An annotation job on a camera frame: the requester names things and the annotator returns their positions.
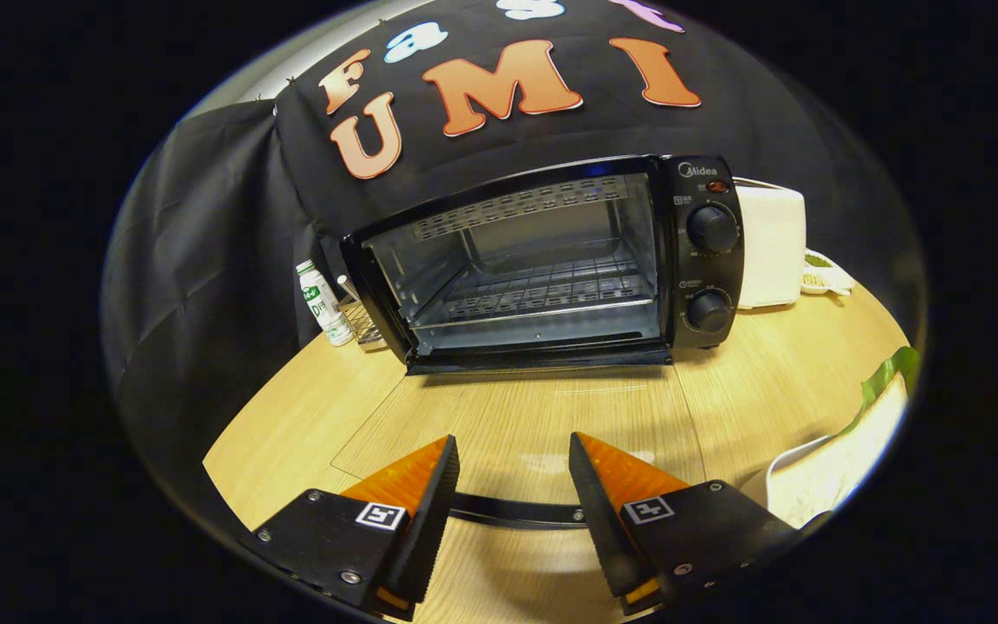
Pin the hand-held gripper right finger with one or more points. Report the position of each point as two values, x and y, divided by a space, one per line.
599 520

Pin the white plate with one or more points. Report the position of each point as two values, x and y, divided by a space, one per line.
819 481

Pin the small white dish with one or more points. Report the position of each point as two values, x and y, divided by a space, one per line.
824 279

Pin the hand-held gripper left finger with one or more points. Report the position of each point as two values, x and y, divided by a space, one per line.
425 520

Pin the white bread toaster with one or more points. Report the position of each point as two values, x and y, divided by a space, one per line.
772 243

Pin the white green drink bottle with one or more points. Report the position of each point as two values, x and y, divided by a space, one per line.
324 303

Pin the black toaster oven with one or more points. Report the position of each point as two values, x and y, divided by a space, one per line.
707 260

